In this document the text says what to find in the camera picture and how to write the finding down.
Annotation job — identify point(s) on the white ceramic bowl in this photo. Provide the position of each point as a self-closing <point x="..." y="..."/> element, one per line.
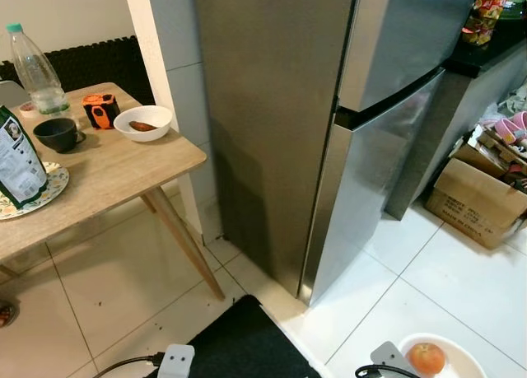
<point x="465" y="363"/>
<point x="160" y="118"/>

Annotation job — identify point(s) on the red orange tomato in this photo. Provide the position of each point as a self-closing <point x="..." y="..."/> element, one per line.
<point x="426" y="360"/>

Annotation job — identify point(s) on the silver lower fridge door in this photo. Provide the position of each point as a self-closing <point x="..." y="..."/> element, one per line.
<point x="362" y="188"/>

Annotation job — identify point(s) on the silver fridge door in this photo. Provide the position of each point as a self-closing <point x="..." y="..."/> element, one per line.
<point x="362" y="188"/>
<point x="403" y="32"/>

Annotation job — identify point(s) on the silver upper fridge door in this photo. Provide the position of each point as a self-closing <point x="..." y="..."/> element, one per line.
<point x="403" y="32"/>

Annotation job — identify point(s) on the silver fridge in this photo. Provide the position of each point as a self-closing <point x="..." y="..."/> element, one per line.
<point x="263" y="106"/>

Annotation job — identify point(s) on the pink slipper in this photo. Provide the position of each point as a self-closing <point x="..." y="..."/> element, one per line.
<point x="504" y="132"/>
<point x="520" y="123"/>

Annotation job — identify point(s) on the open cardboard box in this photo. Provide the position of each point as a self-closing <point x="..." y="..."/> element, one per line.
<point x="478" y="157"/>

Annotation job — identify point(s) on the printed closed cardboard box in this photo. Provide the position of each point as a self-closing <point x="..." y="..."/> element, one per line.
<point x="473" y="205"/>

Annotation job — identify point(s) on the grey crumpled cloth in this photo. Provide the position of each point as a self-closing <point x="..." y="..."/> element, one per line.
<point x="492" y="112"/>

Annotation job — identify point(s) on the grey counter cabinet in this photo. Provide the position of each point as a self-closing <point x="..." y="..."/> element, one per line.
<point x="436" y="123"/>

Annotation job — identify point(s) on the black kitchen countertop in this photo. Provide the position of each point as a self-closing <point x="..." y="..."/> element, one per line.
<point x="486" y="55"/>

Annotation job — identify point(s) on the yellow red snack bag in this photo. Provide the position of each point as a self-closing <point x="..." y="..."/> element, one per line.
<point x="487" y="11"/>

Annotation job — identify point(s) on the black floor mat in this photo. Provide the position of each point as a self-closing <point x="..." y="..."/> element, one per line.
<point x="247" y="345"/>

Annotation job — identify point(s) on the brown food piece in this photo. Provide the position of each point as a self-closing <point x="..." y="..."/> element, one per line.
<point x="142" y="126"/>

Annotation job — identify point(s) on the light wooden table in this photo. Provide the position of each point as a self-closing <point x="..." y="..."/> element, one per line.
<point x="115" y="176"/>

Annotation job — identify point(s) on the orange black speaker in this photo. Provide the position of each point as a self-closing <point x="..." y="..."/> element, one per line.
<point x="100" y="113"/>

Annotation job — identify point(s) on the patterned round plate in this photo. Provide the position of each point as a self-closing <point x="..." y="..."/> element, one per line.
<point x="56" y="184"/>

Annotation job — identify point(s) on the black mug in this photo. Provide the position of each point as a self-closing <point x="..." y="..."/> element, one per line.
<point x="53" y="135"/>

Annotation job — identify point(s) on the green snack bag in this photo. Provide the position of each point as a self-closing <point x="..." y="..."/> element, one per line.
<point x="18" y="160"/>

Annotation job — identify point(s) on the small dark floor object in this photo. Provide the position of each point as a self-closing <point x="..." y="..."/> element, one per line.
<point x="6" y="314"/>

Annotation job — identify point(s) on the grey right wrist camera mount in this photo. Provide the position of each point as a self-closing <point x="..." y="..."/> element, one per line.
<point x="387" y="355"/>

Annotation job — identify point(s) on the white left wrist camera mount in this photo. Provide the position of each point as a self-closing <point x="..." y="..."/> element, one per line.
<point x="175" y="361"/>

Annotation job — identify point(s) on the black foam wall panel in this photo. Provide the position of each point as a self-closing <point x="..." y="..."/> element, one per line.
<point x="99" y="65"/>

